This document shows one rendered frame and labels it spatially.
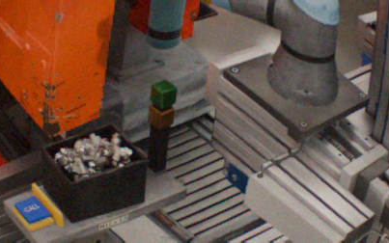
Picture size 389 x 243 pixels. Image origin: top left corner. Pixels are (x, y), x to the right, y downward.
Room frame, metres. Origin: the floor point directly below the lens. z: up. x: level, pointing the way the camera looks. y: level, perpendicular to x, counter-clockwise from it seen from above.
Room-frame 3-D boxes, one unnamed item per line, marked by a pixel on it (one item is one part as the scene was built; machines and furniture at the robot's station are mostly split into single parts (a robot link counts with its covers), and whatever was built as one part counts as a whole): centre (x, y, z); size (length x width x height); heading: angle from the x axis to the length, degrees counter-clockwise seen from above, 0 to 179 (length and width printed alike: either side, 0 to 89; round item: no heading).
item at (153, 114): (1.87, 0.07, 0.59); 0.04 x 0.04 x 0.04; 44
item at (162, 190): (1.74, 0.21, 0.44); 0.43 x 0.17 x 0.03; 134
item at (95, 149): (1.74, 0.20, 0.51); 0.20 x 0.14 x 0.13; 129
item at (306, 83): (1.71, -0.20, 0.87); 0.15 x 0.15 x 0.10
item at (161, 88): (1.87, 0.07, 0.64); 0.04 x 0.04 x 0.04; 44
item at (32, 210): (1.62, 0.33, 0.47); 0.07 x 0.07 x 0.02; 44
